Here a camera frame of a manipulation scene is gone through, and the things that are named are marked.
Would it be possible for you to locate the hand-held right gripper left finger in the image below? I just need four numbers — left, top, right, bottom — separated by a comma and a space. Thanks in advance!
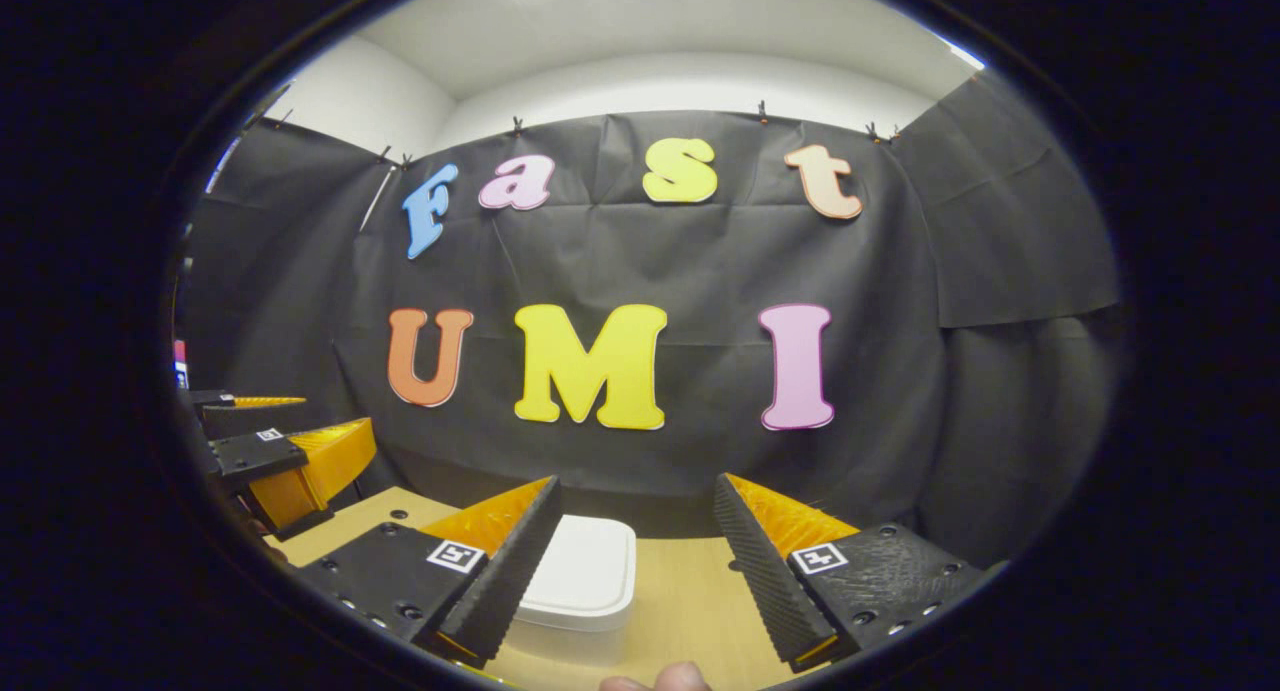
298, 474, 563, 670

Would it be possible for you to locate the black backdrop cloth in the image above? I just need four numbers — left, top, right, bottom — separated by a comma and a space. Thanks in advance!
175, 71, 1121, 572

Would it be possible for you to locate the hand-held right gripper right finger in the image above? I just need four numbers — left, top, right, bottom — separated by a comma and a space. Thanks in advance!
714, 471, 991, 672

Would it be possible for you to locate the white desktop garbage bin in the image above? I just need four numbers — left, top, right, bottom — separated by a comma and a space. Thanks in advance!
505, 514, 638, 667

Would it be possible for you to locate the wooden desktop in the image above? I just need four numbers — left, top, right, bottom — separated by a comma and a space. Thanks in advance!
265, 486, 801, 691

